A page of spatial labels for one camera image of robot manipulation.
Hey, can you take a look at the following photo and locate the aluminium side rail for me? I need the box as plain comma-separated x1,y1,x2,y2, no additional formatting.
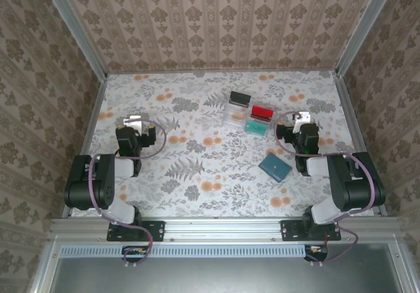
61,74,110,218
333,71,390,217

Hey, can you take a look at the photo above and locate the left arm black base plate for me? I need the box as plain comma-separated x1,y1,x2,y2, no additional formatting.
106,219,165,242

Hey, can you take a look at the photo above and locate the teal VIP card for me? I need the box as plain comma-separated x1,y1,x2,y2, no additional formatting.
244,119,269,136

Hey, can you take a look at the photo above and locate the black card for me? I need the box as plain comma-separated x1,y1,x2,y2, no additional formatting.
229,90,252,108

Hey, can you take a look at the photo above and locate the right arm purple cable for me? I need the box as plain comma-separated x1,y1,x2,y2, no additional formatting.
274,110,378,266

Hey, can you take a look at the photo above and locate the grey slotted cable duct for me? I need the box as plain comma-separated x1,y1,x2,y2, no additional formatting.
60,244,308,259

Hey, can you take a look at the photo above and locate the aluminium corner post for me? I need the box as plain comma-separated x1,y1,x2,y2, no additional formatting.
333,0,400,77
38,0,110,79

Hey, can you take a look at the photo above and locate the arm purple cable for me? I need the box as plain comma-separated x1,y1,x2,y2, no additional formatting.
274,110,378,266
87,119,168,267

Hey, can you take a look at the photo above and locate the grey metal panel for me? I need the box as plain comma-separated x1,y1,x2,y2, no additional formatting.
29,240,420,293

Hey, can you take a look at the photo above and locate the floral table cover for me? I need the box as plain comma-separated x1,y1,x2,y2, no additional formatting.
70,71,378,219

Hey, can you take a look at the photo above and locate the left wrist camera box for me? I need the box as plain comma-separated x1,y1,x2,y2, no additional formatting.
123,114,142,130

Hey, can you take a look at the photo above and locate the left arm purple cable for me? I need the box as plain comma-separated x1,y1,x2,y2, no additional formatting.
87,119,168,267

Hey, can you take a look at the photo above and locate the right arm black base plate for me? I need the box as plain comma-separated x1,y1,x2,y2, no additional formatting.
280,219,342,242

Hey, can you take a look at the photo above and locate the black cable connector port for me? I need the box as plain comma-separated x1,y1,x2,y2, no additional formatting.
121,245,149,263
304,244,329,263

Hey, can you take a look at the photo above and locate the red card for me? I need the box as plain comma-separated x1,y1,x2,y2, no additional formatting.
251,104,274,123

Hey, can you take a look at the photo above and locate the aluminium back rail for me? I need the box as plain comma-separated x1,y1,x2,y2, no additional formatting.
106,68,339,76

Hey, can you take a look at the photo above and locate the teal leather card holder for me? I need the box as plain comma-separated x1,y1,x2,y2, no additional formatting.
257,152,293,184

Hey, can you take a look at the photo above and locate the clear acrylic organizer box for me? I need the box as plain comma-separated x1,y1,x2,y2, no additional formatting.
222,96,276,137

